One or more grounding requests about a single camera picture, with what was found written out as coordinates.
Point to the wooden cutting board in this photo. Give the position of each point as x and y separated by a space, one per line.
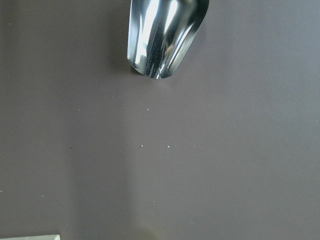
35 237

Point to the steel scoop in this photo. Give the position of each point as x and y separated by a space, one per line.
160 32

